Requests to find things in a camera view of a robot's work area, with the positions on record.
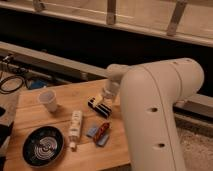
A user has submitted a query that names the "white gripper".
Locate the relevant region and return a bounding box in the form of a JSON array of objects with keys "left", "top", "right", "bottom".
[{"left": 92, "top": 80, "right": 119, "bottom": 107}]

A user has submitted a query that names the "black striped eraser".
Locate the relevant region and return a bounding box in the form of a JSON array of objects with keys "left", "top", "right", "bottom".
[{"left": 88, "top": 98, "right": 112, "bottom": 118}]

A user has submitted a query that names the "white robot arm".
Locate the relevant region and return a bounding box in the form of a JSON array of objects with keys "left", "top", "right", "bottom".
[{"left": 99, "top": 58, "right": 204, "bottom": 171}]

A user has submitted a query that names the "red toy car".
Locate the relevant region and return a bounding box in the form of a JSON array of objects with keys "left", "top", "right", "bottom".
[{"left": 93, "top": 122, "right": 110, "bottom": 143}]

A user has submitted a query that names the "white glue bottle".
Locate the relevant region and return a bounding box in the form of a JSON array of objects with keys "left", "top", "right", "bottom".
[{"left": 69, "top": 110, "right": 83, "bottom": 151}]

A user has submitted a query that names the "wooden board table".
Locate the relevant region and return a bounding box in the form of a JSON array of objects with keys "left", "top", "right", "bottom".
[{"left": 4, "top": 80, "right": 130, "bottom": 171}]

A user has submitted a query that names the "black spiral-pattern bowl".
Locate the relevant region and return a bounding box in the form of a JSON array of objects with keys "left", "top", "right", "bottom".
[{"left": 22, "top": 126, "right": 64, "bottom": 167}]

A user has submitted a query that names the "black object at left edge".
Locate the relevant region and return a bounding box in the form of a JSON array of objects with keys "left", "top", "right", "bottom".
[{"left": 0, "top": 107, "right": 14, "bottom": 171}]

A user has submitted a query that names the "black coiled cable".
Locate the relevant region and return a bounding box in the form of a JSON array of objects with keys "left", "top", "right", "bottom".
[{"left": 0, "top": 74, "right": 26, "bottom": 95}]

